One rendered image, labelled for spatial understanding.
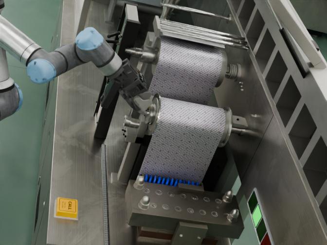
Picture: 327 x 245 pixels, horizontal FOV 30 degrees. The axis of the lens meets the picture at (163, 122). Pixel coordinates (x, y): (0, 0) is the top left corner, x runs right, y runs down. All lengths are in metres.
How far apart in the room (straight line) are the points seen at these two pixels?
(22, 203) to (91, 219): 1.31
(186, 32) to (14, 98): 0.67
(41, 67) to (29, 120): 2.17
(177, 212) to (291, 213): 0.46
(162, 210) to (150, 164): 0.18
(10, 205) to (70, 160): 1.10
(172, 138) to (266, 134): 0.32
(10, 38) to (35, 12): 3.33
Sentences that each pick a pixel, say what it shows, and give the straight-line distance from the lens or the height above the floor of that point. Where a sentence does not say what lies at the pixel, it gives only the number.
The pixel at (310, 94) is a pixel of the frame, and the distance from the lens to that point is 1.77.
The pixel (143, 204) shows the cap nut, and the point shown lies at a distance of 2.00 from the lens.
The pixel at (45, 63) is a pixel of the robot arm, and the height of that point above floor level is 1.44.
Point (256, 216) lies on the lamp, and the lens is 1.94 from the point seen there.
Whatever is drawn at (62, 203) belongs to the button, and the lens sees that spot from 2.11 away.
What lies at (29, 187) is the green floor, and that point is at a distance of 3.49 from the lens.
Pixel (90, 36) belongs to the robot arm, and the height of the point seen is 1.52.
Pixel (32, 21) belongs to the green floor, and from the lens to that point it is 5.08.
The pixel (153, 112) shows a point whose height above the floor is 1.27.
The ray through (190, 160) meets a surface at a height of 1.13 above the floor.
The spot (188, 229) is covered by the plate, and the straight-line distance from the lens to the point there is 2.05.
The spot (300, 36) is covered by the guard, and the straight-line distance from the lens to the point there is 1.76.
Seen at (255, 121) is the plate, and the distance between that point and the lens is 2.08.
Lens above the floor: 2.39
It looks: 34 degrees down
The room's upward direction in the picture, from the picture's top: 20 degrees clockwise
